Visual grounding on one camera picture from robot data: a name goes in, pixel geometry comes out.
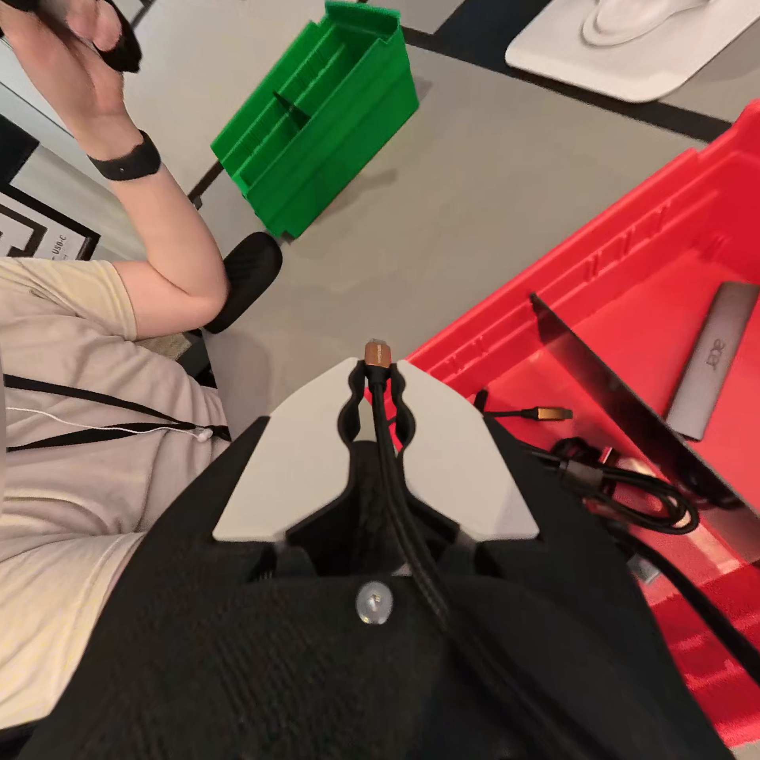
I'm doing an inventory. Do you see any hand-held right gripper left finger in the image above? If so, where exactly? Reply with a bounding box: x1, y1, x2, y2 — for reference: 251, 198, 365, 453
212, 358, 372, 559

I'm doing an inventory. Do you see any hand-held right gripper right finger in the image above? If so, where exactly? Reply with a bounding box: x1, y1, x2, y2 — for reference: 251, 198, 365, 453
385, 359, 541, 559

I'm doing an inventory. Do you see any black cable with strap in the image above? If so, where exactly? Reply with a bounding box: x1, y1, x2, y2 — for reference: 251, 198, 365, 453
475, 389, 701, 535

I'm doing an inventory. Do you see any short black braided cable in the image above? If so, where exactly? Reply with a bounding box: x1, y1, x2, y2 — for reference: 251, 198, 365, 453
363, 337, 470, 648

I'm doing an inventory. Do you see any green plastic bin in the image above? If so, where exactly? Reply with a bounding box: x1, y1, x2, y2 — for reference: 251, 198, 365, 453
211, 0, 421, 239

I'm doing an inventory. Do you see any grey usb hub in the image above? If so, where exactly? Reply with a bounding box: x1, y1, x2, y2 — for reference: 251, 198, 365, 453
664, 282, 760, 441

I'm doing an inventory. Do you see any red plastic bin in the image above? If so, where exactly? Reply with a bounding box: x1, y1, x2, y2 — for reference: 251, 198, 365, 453
383, 101, 760, 760

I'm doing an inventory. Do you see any person's left forearm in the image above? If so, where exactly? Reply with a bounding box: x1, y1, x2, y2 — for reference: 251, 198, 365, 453
110, 157, 231, 344

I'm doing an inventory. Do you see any person's left hand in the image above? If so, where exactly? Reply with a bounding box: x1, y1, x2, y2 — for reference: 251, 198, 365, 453
0, 0, 142, 160

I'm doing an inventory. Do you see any black wristwatch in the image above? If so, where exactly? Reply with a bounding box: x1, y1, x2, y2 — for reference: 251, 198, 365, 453
87, 129, 162, 181

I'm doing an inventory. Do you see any black bin divider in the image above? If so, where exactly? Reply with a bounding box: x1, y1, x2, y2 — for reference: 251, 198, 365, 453
530, 293, 760, 511

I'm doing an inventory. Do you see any black chair armrest pad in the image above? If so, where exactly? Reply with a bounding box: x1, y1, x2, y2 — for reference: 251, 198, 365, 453
203, 232, 283, 334

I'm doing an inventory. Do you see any black framed sign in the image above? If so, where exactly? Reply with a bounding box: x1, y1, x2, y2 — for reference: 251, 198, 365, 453
0, 184, 102, 262

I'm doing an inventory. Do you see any white document stand base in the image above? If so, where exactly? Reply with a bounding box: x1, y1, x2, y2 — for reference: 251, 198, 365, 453
505, 0, 760, 103

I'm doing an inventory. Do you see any black lanyard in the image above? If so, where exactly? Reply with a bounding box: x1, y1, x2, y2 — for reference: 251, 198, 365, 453
0, 374, 231, 453

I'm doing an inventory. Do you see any white earphone wire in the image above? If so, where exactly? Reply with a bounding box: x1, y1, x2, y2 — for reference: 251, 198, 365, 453
6, 407, 213, 442

